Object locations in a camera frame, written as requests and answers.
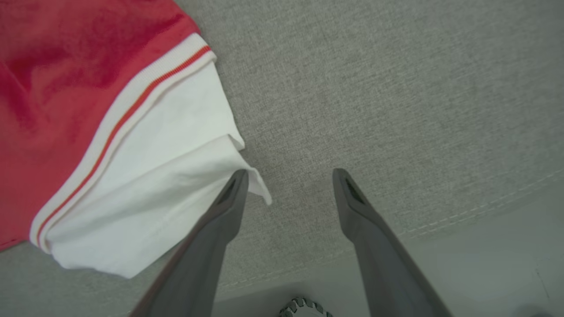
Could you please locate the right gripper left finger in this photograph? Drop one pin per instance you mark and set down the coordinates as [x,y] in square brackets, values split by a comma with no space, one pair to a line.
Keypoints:
[198,273]

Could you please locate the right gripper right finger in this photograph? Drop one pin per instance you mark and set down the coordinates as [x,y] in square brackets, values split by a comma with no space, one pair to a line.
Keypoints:
[387,273]

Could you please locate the red jersey with white sleeves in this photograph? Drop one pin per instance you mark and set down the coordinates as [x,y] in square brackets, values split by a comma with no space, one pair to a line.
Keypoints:
[88,110]

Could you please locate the grey ribbed round part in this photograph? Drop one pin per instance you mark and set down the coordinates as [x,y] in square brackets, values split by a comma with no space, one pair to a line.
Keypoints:
[304,308]

